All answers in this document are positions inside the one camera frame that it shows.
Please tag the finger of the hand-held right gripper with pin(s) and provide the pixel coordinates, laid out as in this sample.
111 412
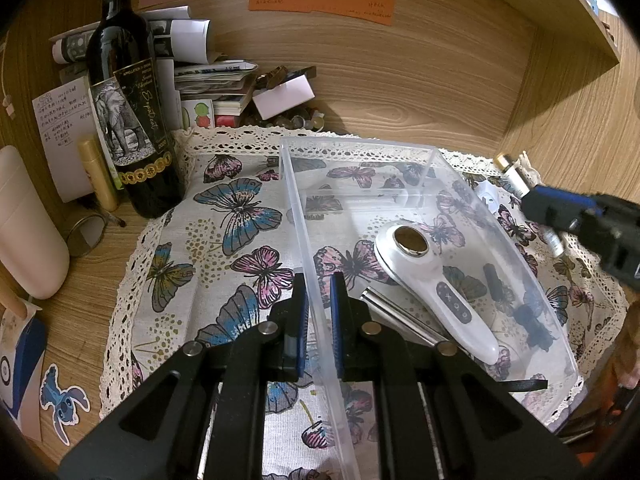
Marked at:
557 205

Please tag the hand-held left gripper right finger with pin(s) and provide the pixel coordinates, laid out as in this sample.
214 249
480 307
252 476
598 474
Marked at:
336 320

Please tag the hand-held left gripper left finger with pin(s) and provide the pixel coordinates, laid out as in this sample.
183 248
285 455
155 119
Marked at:
302 320

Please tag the silver cylinder with gold cap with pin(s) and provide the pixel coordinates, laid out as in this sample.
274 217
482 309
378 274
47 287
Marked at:
515 175

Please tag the clear plastic storage box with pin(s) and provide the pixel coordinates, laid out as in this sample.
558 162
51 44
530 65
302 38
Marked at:
400 200

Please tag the silver metal tube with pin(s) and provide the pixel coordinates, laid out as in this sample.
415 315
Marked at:
400 315

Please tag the white handheld massager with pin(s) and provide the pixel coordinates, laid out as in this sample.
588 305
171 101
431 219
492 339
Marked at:
450 285

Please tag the butterfly print lace cloth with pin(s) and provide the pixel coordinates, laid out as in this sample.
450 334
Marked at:
210 240

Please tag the black ribbon strip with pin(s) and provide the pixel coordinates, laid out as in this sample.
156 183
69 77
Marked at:
525 385

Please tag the pile of small metal caps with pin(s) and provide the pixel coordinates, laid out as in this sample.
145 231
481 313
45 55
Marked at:
295 121

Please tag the wooden shelf board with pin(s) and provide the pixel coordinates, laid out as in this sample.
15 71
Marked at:
580 5

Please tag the pink notepad block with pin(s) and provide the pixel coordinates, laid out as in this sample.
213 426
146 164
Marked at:
284 97

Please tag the green and red sticker card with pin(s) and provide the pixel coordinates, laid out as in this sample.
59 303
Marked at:
198 114

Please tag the small round mirror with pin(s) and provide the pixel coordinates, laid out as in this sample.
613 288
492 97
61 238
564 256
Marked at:
86 235

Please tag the stack of booklets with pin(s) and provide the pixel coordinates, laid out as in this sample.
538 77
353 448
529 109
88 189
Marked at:
215 85

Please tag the gold lip balm tube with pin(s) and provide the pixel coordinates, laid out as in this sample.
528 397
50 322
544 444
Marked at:
97 175

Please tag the blue cartoon sticker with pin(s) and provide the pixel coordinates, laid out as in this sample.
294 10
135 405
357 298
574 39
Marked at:
62 402

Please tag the dark wine bottle elephant label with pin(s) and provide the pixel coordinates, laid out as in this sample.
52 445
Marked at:
127 110

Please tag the blue and white carton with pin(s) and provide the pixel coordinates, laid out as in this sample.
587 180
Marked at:
22 365

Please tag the pale pink plastic bottle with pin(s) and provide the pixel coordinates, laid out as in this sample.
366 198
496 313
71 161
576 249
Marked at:
30 230

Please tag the white handwritten paper note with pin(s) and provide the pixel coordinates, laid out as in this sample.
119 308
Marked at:
62 125

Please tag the orange paper note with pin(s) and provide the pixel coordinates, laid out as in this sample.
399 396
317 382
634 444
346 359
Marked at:
320 0

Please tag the rolled printed papers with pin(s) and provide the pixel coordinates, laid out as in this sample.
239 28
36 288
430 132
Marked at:
177 30

